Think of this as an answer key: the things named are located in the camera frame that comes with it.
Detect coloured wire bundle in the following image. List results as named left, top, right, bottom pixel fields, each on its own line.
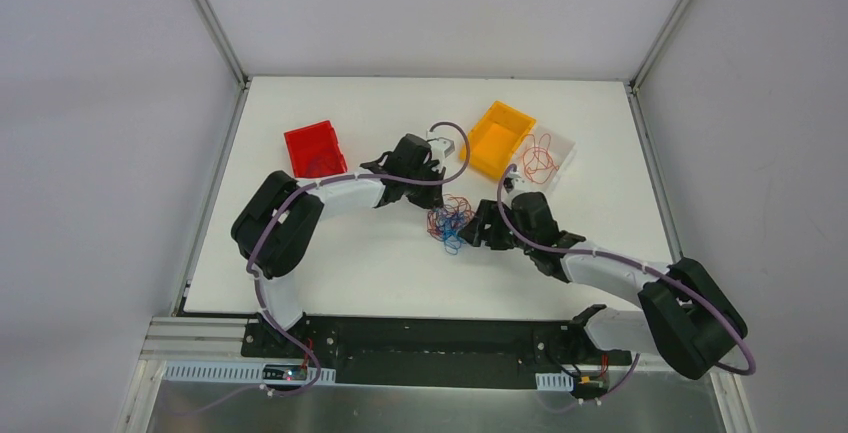
left=425, top=194, right=477, bottom=257

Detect orange wire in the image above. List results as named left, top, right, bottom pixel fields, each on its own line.
left=521, top=133, right=561, bottom=186

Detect white plastic bin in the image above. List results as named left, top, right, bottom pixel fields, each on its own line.
left=509, top=123, right=576, bottom=192

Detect orange plastic bin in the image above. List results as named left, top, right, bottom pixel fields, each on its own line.
left=460, top=101, right=537, bottom=180

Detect dark purple wire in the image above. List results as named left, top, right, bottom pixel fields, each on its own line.
left=301, top=154, right=344, bottom=180

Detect red plastic bin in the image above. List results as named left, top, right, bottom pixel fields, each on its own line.
left=283, top=120, right=348, bottom=179

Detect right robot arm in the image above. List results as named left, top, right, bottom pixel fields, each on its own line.
left=458, top=192, right=756, bottom=379

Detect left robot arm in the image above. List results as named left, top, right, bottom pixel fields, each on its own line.
left=230, top=134, right=455, bottom=358

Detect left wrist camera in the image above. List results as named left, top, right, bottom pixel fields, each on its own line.
left=426, top=137, right=456, bottom=163

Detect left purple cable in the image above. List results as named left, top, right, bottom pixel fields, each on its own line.
left=168, top=120, right=472, bottom=416

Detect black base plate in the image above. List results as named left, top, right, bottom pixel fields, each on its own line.
left=241, top=316, right=633, bottom=389

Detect right white cable duct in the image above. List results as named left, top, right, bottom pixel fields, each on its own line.
left=535, top=372, right=574, bottom=392

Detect white cable duct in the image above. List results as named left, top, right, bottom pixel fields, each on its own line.
left=535, top=372, right=574, bottom=392
left=163, top=361, right=336, bottom=387

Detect left white cable duct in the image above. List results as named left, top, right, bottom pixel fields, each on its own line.
left=163, top=361, right=336, bottom=387

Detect aluminium frame rail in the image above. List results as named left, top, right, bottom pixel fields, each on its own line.
left=140, top=317, right=248, bottom=360

